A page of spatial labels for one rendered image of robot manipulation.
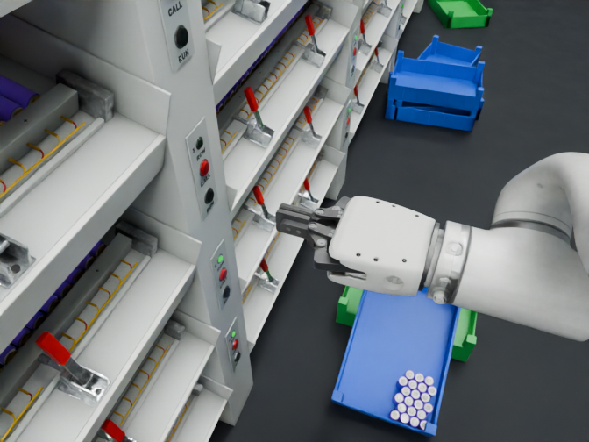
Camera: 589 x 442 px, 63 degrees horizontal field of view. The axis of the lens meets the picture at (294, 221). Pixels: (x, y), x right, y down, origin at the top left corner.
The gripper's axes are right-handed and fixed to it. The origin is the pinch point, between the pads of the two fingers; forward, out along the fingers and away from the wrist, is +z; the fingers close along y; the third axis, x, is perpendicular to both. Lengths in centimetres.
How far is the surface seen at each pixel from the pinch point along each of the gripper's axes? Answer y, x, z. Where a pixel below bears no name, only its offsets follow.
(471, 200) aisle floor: 80, -58, -26
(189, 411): -9.8, -43.5, 15.8
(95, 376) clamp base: -22.2, -4.9, 12.4
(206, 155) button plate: 0.6, 6.0, 10.7
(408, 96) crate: 113, -47, 1
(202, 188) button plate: -1.2, 2.5, 10.8
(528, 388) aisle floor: 25, -59, -44
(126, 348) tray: -17.9, -6.5, 12.2
